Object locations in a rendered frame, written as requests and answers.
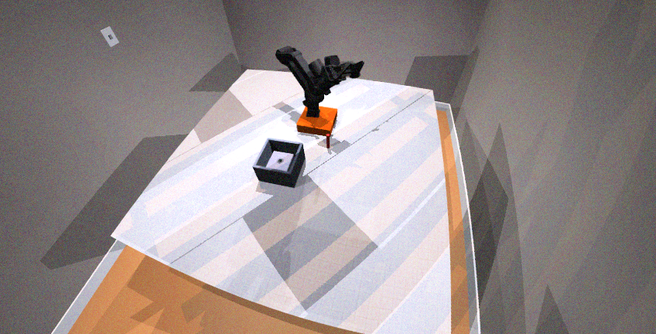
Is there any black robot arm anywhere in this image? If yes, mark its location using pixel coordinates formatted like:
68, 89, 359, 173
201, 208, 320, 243
275, 46, 340, 118

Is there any white square plate with hole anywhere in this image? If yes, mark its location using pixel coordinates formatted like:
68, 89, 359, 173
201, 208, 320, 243
267, 151, 294, 172

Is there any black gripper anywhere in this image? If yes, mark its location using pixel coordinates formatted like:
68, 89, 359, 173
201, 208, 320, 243
321, 60, 364, 87

